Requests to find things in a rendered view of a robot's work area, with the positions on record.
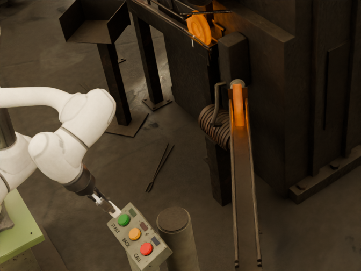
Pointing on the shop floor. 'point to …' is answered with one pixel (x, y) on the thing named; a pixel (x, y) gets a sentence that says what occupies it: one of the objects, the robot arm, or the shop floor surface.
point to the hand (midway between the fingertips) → (112, 209)
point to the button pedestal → (163, 254)
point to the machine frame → (288, 86)
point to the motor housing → (218, 152)
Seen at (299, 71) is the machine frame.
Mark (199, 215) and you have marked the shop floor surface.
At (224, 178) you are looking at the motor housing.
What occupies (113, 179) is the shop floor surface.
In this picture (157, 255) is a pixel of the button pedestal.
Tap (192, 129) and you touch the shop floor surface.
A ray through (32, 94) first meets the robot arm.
